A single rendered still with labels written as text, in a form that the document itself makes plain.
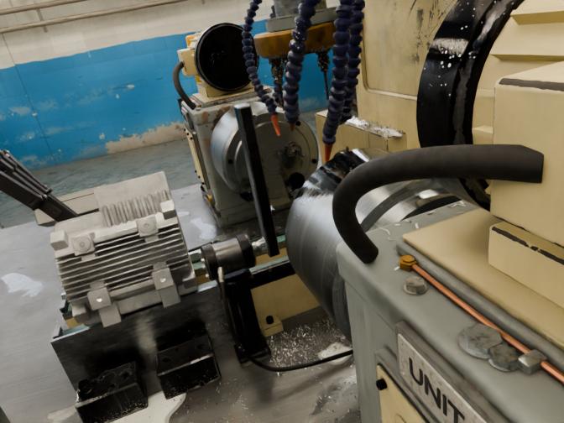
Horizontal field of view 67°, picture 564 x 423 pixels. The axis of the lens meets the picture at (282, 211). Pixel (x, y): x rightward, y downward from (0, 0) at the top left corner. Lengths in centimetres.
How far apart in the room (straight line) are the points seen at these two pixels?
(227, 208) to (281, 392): 68
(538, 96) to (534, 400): 15
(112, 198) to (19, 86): 591
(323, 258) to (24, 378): 71
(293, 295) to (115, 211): 38
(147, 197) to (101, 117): 572
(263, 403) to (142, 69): 579
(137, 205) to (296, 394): 41
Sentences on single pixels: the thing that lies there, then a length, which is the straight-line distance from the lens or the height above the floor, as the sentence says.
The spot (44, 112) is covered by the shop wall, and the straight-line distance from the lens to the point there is 663.
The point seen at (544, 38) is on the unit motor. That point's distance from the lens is 28.
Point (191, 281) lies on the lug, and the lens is 75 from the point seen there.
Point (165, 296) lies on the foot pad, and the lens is 77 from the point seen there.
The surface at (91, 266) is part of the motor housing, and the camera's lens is 75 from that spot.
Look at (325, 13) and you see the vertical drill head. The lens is 77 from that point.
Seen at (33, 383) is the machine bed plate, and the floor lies 80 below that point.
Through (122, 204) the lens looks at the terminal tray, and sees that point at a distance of 77.
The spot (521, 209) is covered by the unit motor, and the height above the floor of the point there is 125.
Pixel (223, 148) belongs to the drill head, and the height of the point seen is 110.
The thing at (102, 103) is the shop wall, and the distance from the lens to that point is 643.
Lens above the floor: 136
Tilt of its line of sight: 24 degrees down
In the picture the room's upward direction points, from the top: 11 degrees counter-clockwise
